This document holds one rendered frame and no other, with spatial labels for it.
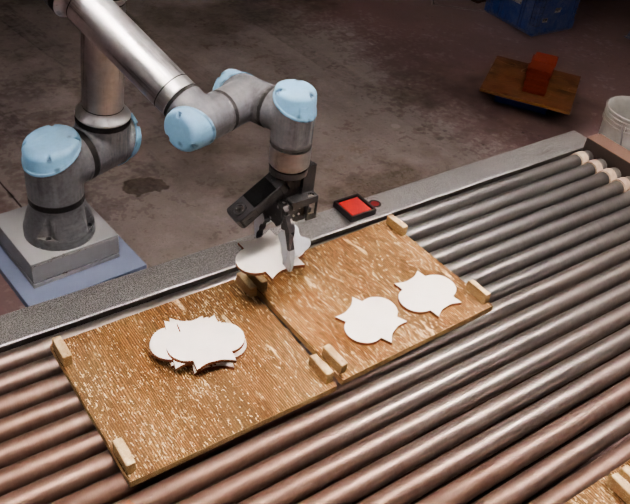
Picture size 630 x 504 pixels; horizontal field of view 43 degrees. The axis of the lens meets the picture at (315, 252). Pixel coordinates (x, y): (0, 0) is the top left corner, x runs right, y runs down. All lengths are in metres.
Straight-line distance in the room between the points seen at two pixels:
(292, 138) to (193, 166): 2.39
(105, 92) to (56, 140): 0.14
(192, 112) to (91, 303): 0.52
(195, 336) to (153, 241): 1.81
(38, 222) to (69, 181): 0.12
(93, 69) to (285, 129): 0.47
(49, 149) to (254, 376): 0.61
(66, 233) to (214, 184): 1.94
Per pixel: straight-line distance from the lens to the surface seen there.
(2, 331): 1.63
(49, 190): 1.70
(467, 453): 1.46
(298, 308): 1.62
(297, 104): 1.35
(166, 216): 3.42
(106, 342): 1.55
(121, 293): 1.68
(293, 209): 1.46
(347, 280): 1.70
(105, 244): 1.80
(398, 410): 1.50
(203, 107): 1.33
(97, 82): 1.68
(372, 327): 1.59
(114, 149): 1.75
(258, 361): 1.51
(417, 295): 1.69
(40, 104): 4.28
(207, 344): 1.49
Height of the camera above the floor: 2.03
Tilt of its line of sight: 38 degrees down
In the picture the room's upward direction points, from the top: 8 degrees clockwise
